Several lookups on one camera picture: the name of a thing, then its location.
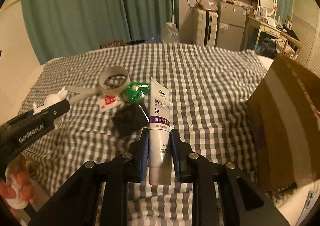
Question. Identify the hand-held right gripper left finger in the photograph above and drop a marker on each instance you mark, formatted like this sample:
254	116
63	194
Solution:
144	156

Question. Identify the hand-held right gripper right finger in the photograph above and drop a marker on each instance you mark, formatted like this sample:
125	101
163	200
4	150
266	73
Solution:
175	156

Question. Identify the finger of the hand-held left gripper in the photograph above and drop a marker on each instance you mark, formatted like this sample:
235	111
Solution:
58	108

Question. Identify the white rabbit figurine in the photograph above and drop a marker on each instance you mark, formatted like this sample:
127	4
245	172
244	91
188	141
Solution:
53	97

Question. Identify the white toothpaste tube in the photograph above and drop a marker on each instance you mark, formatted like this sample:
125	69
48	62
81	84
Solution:
160	126

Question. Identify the brown cardboard box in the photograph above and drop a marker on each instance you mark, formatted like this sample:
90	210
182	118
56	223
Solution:
280	121

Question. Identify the person's left hand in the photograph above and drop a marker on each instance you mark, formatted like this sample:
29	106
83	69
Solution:
21	186

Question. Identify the clear plastic strip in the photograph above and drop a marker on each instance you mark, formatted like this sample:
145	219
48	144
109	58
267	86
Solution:
82	91

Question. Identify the red and white packet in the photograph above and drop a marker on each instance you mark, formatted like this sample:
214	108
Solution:
108	102

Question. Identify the white tape roll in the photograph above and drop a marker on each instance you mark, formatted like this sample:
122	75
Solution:
105	85

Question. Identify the green snack packet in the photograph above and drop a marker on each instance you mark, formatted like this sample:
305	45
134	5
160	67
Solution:
133	92

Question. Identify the checkered bed sheet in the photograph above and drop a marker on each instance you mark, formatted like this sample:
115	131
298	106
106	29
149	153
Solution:
205	78

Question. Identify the green curtain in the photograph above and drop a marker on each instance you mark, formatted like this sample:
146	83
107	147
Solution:
87	8

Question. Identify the clear plastic water bottle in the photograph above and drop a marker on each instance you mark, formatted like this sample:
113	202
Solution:
170	33

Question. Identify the white suitcase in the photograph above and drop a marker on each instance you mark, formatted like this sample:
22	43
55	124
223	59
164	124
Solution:
203	27

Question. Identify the grey mini fridge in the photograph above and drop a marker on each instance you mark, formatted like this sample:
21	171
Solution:
231	25

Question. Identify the white dressing table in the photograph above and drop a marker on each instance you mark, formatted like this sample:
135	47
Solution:
260	25

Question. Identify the wooden chair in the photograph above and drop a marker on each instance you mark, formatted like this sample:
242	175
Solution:
287	40

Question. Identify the white oval mirror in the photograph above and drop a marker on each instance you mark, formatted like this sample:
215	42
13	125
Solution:
267	0

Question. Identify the white louvred wardrobe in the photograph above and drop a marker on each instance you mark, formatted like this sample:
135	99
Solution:
306	28

